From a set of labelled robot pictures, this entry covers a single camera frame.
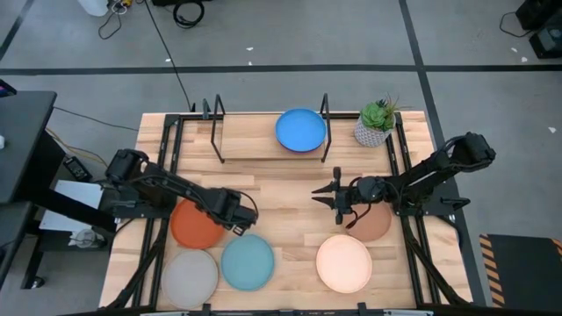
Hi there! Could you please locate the black equipment case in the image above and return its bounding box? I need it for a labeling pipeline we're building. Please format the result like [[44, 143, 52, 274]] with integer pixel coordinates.
[[515, 0, 562, 32], [529, 24, 562, 61]]

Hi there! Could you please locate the coiled black cable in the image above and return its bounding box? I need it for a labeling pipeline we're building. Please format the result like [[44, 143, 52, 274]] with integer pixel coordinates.
[[172, 0, 206, 30]]

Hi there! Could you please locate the orange-red plate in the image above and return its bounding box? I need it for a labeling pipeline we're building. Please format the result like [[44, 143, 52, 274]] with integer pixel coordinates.
[[169, 197, 227, 250]]

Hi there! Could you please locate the blue plate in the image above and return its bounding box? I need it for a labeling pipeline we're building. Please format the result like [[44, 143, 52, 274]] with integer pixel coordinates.
[[275, 107, 328, 154]]

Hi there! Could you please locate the wooden shelf black metal frame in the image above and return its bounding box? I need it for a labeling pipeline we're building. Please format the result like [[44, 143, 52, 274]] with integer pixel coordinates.
[[209, 92, 333, 165]]

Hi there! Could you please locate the teal plate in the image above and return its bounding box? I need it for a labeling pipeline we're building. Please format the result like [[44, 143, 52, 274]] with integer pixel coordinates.
[[220, 233, 277, 292]]

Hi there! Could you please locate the yellow floor cable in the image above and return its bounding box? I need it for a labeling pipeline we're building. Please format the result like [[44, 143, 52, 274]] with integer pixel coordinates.
[[45, 126, 110, 170]]

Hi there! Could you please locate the dark device with pink screen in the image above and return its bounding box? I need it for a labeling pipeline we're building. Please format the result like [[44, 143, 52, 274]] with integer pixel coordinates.
[[0, 78, 18, 98]]

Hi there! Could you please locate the black power brick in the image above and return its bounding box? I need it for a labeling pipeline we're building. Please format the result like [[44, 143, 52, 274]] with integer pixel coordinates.
[[62, 155, 93, 183]]

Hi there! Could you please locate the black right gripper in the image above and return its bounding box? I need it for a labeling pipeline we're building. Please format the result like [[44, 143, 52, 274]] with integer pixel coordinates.
[[311, 166, 390, 226]]

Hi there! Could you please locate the clear plastic bag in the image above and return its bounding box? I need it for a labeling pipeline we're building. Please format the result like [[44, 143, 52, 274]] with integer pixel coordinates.
[[68, 227, 106, 250]]

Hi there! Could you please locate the pale grey-green plate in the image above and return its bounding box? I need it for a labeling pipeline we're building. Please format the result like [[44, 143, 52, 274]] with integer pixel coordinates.
[[160, 248, 220, 310]]

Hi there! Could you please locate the black floor cable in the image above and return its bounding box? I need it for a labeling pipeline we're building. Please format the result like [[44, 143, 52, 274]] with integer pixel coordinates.
[[143, 0, 197, 113]]

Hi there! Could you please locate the black metal rig frame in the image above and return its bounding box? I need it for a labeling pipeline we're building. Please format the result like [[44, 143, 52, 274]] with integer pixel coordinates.
[[56, 111, 562, 316]]

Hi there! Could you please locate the pale peach plate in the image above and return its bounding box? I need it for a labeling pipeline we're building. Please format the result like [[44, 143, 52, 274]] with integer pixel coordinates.
[[314, 233, 374, 294]]

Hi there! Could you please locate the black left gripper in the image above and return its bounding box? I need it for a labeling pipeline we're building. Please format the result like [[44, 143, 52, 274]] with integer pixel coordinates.
[[205, 188, 259, 237]]

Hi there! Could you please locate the succulent in white pot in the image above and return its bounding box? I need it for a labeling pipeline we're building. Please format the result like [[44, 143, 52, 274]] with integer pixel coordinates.
[[353, 94, 412, 148]]

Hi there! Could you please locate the tan plate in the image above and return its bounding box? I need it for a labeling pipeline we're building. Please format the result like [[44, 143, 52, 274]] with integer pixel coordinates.
[[346, 202, 393, 243]]

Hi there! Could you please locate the black yellow striped mat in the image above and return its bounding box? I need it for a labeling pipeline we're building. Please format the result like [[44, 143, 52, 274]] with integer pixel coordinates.
[[478, 233, 562, 309]]

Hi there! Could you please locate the black desk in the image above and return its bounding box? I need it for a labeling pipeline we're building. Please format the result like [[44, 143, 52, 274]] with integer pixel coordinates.
[[0, 90, 67, 291]]

